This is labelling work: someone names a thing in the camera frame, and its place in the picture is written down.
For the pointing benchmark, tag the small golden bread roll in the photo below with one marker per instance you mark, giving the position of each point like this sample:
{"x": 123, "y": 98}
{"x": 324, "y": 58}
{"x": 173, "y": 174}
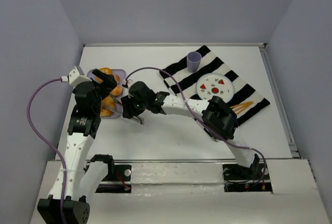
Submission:
{"x": 117, "y": 91}

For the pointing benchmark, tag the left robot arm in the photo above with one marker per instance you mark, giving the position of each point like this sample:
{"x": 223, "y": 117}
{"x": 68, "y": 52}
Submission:
{"x": 76, "y": 182}

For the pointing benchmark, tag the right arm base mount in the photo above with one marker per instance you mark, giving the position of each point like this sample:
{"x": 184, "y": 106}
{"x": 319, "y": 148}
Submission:
{"x": 241, "y": 179}

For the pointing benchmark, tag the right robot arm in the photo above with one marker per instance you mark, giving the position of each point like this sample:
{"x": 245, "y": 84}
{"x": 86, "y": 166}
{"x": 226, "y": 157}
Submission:
{"x": 214, "y": 115}

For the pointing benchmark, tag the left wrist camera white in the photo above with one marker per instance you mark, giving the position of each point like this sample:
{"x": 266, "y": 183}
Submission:
{"x": 75, "y": 77}

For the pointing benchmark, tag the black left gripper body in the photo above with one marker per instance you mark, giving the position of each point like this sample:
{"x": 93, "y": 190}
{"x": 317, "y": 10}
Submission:
{"x": 106, "y": 79}

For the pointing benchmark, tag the large orange bread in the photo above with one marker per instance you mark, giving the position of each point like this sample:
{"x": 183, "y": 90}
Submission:
{"x": 107, "y": 107}

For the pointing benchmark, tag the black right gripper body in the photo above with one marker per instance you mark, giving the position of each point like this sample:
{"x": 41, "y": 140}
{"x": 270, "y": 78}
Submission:
{"x": 129, "y": 107}

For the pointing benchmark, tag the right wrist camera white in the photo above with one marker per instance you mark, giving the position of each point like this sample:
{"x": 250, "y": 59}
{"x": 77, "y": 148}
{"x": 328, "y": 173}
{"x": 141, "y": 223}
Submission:
{"x": 128, "y": 83}

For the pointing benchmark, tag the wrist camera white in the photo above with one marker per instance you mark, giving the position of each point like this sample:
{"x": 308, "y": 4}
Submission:
{"x": 128, "y": 83}
{"x": 75, "y": 77}

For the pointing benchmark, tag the black white striped cloth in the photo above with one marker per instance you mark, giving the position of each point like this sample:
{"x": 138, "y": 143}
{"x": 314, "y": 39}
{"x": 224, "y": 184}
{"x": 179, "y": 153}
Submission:
{"x": 244, "y": 68}

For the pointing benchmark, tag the orange plastic fork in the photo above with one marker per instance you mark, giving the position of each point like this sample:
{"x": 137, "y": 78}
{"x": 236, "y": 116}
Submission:
{"x": 239, "y": 108}

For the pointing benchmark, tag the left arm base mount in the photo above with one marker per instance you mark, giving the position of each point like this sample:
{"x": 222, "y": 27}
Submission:
{"x": 118, "y": 182}

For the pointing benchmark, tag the lilac plastic cup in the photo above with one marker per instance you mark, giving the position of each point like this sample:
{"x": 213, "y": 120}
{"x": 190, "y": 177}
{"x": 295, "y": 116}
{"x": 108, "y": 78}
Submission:
{"x": 193, "y": 61}

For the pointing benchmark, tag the lilac plastic tray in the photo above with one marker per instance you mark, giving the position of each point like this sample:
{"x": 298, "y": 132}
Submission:
{"x": 122, "y": 73}

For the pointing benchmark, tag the metal food tongs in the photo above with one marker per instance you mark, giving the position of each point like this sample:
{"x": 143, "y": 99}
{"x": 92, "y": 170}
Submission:
{"x": 111, "y": 107}

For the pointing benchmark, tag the metal table edge rail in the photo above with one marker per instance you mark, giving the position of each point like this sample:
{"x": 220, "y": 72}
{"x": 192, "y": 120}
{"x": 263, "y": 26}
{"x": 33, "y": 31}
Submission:
{"x": 259, "y": 45}

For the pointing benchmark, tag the watermelon pattern plate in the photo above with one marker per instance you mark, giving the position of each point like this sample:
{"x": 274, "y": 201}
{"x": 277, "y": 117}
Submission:
{"x": 214, "y": 84}

